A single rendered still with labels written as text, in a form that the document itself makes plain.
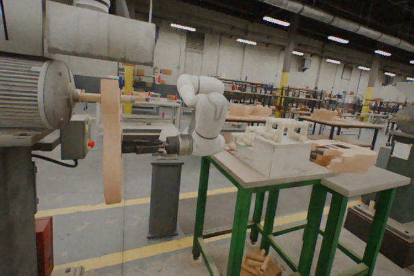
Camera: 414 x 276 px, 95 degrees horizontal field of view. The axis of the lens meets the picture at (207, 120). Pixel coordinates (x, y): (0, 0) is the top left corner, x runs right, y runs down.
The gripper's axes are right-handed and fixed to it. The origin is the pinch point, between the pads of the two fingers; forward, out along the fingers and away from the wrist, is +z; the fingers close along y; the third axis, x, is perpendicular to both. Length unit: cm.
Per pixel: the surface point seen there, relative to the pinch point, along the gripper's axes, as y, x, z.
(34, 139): 2.3, 2.9, 26.7
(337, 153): 0, -9, -124
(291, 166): -5, -12, -80
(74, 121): 31.3, 5.4, 21.8
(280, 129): -6, 7, -69
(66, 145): 32.1, -6.1, 25.3
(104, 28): -5.8, 39.6, 5.4
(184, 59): 1097, 269, -315
